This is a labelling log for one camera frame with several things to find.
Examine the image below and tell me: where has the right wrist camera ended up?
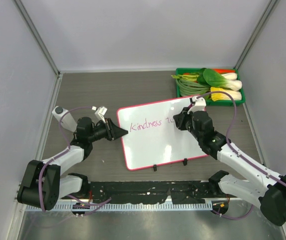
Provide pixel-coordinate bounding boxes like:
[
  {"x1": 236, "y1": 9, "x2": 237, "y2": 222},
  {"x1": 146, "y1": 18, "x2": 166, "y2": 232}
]
[{"x1": 187, "y1": 96, "x2": 206, "y2": 114}]

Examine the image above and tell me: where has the white bok choy back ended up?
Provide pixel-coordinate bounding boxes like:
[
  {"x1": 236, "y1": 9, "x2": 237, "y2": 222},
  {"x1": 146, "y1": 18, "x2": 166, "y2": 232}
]
[{"x1": 221, "y1": 72, "x2": 238, "y2": 81}]

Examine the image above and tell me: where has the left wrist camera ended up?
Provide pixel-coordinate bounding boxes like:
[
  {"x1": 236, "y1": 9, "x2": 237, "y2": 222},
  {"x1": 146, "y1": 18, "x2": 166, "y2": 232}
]
[{"x1": 95, "y1": 106, "x2": 107, "y2": 123}]

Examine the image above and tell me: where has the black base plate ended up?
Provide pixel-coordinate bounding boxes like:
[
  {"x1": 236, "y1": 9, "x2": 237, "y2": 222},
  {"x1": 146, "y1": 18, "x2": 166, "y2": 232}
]
[{"x1": 60, "y1": 179, "x2": 239, "y2": 204}]

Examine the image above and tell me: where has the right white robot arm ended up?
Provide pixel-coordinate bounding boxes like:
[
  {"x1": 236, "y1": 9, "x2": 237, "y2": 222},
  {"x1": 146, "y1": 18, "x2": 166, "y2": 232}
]
[{"x1": 173, "y1": 107, "x2": 286, "y2": 226}]

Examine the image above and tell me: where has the green bok choy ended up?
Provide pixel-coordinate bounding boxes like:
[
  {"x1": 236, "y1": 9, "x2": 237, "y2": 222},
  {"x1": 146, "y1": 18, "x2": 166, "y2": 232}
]
[{"x1": 197, "y1": 68, "x2": 242, "y2": 91}]

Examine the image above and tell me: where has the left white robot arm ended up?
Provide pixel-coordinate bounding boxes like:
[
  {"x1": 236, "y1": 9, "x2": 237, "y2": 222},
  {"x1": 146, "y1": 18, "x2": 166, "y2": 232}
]
[{"x1": 17, "y1": 117, "x2": 128, "y2": 211}]

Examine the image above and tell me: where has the green plastic tray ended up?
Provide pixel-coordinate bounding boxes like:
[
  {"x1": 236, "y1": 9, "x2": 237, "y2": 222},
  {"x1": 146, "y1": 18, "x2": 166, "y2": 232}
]
[{"x1": 172, "y1": 68, "x2": 245, "y2": 106}]

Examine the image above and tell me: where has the orange carrot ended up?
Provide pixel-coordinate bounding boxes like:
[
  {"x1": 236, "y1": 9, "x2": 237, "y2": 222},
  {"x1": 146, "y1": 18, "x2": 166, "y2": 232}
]
[{"x1": 213, "y1": 68, "x2": 235, "y2": 74}]

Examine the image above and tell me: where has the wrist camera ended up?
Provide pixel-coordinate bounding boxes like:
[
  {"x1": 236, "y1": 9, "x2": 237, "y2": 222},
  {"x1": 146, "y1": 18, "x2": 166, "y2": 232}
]
[
  {"x1": 95, "y1": 106, "x2": 107, "y2": 123},
  {"x1": 187, "y1": 96, "x2": 206, "y2": 114}
]

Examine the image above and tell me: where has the pink framed whiteboard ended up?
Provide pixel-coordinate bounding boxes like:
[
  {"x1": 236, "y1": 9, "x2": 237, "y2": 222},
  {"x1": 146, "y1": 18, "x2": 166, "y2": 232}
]
[{"x1": 117, "y1": 97, "x2": 206, "y2": 171}]

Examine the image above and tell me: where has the green long beans bundle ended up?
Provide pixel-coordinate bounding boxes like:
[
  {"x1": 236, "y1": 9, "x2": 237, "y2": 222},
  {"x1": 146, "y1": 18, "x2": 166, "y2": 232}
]
[{"x1": 175, "y1": 79, "x2": 210, "y2": 97}]

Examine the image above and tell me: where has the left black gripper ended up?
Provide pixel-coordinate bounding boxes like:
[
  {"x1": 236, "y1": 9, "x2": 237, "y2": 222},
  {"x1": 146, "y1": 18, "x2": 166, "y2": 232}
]
[{"x1": 88, "y1": 118, "x2": 128, "y2": 143}]

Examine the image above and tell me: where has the yellow bok choy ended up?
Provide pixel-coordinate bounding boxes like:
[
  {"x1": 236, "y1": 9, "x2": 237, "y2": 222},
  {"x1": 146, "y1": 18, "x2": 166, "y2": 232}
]
[{"x1": 210, "y1": 87, "x2": 242, "y2": 102}]

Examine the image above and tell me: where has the white slotted cable duct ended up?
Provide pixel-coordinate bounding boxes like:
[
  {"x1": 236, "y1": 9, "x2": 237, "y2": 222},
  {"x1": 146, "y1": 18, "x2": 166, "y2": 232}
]
[{"x1": 25, "y1": 201, "x2": 213, "y2": 212}]

